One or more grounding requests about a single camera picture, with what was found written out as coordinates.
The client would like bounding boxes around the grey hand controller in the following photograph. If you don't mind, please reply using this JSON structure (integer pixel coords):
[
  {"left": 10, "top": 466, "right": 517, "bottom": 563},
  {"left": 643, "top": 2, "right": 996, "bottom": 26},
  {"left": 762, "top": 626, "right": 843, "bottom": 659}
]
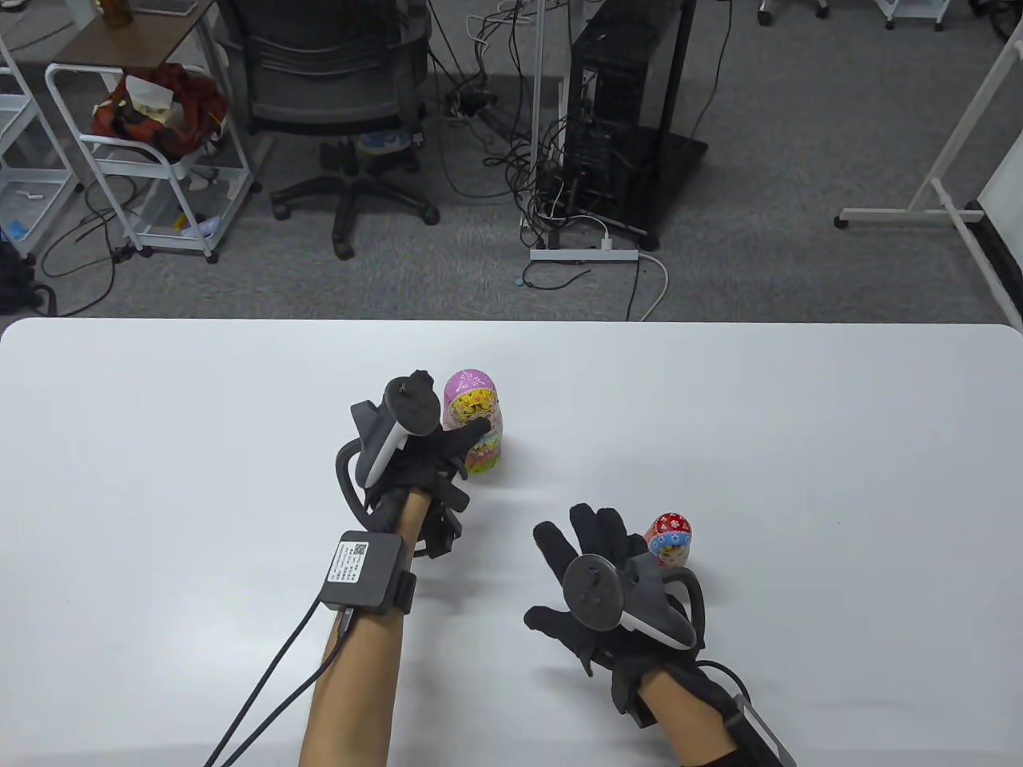
[
  {"left": 562, "top": 553, "right": 706, "bottom": 652},
  {"left": 334, "top": 376, "right": 445, "bottom": 530}
]

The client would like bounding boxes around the black right sensor cable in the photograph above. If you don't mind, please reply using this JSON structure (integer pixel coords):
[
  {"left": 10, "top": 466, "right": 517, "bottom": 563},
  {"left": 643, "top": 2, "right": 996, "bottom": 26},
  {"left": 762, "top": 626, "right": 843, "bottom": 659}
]
[{"left": 694, "top": 658, "right": 754, "bottom": 705}]

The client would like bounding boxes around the black wrist sensor box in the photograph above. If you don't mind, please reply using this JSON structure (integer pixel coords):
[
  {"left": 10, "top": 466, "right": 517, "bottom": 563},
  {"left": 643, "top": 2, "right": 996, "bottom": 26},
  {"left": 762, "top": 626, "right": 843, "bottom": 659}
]
[
  {"left": 723, "top": 693, "right": 798, "bottom": 767},
  {"left": 319, "top": 531, "right": 405, "bottom": 616}
]

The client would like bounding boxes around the black left wrist sensor box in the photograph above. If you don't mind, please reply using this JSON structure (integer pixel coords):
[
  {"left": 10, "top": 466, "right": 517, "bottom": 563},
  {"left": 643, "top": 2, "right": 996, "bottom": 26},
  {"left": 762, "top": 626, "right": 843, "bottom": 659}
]
[{"left": 319, "top": 531, "right": 405, "bottom": 616}]

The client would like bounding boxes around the white board panel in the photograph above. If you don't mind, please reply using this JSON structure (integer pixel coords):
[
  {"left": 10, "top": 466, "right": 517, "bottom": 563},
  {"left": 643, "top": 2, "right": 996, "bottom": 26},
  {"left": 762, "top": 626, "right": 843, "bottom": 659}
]
[{"left": 979, "top": 144, "right": 1023, "bottom": 320}]

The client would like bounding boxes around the tangle of black cables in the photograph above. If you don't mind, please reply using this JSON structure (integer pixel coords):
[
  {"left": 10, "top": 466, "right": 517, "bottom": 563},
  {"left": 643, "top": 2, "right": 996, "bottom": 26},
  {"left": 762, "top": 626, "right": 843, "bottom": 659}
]
[{"left": 428, "top": 0, "right": 608, "bottom": 248}]

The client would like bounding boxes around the white shelf cart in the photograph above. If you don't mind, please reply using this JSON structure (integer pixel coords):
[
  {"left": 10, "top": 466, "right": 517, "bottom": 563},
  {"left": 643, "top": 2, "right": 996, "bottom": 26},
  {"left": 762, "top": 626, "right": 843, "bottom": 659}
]
[{"left": 0, "top": 36, "right": 85, "bottom": 260}]

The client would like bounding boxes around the black chair base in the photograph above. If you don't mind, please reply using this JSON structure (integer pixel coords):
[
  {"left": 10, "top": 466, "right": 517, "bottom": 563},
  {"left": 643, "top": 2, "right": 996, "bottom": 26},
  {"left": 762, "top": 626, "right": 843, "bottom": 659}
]
[{"left": 758, "top": 0, "right": 832, "bottom": 26}]

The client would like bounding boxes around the black sensor cable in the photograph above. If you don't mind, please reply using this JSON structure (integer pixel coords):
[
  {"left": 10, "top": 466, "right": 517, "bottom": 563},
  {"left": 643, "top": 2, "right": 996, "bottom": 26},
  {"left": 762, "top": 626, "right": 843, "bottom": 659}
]
[
  {"left": 694, "top": 658, "right": 754, "bottom": 705},
  {"left": 204, "top": 599, "right": 357, "bottom": 767}
]

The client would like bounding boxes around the wooden side table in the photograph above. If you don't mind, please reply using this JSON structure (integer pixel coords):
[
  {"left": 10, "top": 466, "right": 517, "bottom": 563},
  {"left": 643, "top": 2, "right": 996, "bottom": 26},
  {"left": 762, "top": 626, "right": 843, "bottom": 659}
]
[{"left": 50, "top": 0, "right": 221, "bottom": 69}]

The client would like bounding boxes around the white pole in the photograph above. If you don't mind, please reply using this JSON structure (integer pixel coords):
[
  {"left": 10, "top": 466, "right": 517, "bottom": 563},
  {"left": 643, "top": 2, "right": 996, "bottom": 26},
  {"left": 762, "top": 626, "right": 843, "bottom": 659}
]
[{"left": 523, "top": 0, "right": 547, "bottom": 250}]

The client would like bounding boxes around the black bag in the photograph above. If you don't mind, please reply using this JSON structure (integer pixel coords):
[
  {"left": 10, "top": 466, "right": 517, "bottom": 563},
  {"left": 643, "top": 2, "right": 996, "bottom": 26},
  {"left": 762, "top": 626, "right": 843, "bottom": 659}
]
[{"left": 0, "top": 240, "right": 58, "bottom": 316}]

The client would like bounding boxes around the black right wrist sensor box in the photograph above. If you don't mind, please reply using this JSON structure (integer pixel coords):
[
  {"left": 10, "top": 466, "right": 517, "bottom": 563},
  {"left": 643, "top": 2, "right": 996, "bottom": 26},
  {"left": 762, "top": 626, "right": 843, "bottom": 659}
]
[{"left": 723, "top": 693, "right": 798, "bottom": 767}]

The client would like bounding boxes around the black left sensor cable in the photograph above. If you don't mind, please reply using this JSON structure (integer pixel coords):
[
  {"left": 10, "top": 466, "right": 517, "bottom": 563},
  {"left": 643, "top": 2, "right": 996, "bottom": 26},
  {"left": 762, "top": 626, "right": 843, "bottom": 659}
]
[{"left": 204, "top": 599, "right": 357, "bottom": 767}]

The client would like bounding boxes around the white wire cart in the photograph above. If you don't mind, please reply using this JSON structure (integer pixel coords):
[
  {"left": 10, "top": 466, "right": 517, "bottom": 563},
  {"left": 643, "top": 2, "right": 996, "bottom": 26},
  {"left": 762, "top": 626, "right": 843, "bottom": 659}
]
[{"left": 45, "top": 62, "right": 263, "bottom": 264}]

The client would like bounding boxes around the white power cable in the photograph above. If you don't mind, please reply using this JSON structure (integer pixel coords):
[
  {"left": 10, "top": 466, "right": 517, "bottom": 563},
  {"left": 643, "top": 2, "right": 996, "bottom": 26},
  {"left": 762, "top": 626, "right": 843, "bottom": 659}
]
[{"left": 559, "top": 213, "right": 671, "bottom": 322}]

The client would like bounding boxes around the person's right forearm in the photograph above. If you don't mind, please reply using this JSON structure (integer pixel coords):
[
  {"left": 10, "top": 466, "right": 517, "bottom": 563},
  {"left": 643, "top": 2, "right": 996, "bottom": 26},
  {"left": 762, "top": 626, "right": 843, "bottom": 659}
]
[{"left": 639, "top": 667, "right": 744, "bottom": 767}]

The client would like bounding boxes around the white stand frame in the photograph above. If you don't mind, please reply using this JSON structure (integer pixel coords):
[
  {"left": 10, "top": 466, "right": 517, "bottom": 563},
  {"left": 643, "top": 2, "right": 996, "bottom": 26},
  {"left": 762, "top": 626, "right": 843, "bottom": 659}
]
[{"left": 834, "top": 32, "right": 1023, "bottom": 332}]

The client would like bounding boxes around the person's right hand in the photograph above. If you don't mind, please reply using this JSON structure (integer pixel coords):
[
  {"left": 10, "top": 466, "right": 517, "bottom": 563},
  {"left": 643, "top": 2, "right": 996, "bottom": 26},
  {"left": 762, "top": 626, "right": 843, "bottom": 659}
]
[{"left": 523, "top": 503, "right": 709, "bottom": 729}]

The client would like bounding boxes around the red Russian doll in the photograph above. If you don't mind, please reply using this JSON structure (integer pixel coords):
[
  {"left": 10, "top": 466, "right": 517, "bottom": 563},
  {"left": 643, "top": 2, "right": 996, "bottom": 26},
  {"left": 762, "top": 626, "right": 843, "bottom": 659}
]
[{"left": 645, "top": 512, "right": 693, "bottom": 569}]

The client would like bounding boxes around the white power strip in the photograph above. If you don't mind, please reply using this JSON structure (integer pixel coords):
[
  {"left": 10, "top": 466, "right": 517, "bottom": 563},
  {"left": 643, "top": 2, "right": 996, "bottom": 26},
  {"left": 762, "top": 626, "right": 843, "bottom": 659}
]
[{"left": 529, "top": 248, "right": 640, "bottom": 264}]

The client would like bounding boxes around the black office chair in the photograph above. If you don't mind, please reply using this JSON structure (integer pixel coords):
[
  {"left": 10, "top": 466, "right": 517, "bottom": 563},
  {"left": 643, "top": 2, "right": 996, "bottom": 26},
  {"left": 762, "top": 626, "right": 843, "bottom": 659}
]
[{"left": 217, "top": 0, "right": 442, "bottom": 261}]

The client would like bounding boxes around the grey left hand controller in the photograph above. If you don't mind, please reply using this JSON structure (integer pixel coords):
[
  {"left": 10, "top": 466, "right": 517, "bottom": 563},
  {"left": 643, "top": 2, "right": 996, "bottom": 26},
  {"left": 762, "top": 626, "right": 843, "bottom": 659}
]
[{"left": 334, "top": 376, "right": 445, "bottom": 530}]

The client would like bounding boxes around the white cart base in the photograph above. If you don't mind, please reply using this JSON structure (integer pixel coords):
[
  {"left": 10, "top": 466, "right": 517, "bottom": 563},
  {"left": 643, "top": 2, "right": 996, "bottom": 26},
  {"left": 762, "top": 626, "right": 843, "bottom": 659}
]
[{"left": 873, "top": 0, "right": 952, "bottom": 31}]

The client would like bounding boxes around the grey right hand controller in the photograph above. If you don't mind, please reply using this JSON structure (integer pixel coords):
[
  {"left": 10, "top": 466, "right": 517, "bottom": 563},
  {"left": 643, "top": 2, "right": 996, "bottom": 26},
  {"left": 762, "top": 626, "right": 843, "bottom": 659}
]
[{"left": 562, "top": 553, "right": 706, "bottom": 652}]

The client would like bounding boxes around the red cloth bundle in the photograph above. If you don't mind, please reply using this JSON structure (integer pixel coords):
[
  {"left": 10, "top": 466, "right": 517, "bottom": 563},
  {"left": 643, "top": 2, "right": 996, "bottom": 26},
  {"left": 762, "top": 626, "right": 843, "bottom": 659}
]
[{"left": 90, "top": 62, "right": 231, "bottom": 159}]

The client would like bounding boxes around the person's left hand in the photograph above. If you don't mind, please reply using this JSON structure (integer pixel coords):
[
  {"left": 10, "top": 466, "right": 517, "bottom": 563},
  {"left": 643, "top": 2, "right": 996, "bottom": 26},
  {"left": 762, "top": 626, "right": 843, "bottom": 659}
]
[{"left": 364, "top": 369, "right": 493, "bottom": 560}]

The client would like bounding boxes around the person's left forearm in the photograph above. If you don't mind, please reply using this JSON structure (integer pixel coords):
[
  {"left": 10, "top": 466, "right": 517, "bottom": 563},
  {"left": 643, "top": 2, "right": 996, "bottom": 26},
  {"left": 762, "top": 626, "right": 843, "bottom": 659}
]
[{"left": 297, "top": 489, "right": 434, "bottom": 767}]

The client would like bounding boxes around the black computer tower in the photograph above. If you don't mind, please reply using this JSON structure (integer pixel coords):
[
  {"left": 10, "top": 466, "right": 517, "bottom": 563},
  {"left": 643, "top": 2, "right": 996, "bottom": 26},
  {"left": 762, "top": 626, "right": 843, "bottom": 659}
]
[
  {"left": 562, "top": 0, "right": 680, "bottom": 189},
  {"left": 534, "top": 0, "right": 711, "bottom": 253}
]

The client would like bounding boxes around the large pink Russian doll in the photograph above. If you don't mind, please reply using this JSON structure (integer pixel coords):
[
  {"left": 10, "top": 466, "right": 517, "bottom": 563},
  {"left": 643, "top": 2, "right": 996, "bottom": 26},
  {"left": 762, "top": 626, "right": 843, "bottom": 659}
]
[{"left": 443, "top": 368, "right": 505, "bottom": 477}]

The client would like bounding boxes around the white crumpled paper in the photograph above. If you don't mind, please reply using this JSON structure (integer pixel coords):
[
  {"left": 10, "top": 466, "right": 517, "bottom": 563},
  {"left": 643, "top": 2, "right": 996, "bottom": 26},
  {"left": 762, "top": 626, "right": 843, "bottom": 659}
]
[{"left": 124, "top": 74, "right": 177, "bottom": 113}]

